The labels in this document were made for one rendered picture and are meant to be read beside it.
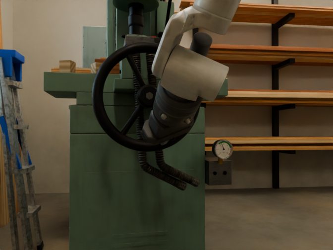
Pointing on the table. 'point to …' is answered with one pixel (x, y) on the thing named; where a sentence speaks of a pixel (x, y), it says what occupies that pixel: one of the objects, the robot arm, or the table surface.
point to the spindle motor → (148, 7)
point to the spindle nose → (136, 18)
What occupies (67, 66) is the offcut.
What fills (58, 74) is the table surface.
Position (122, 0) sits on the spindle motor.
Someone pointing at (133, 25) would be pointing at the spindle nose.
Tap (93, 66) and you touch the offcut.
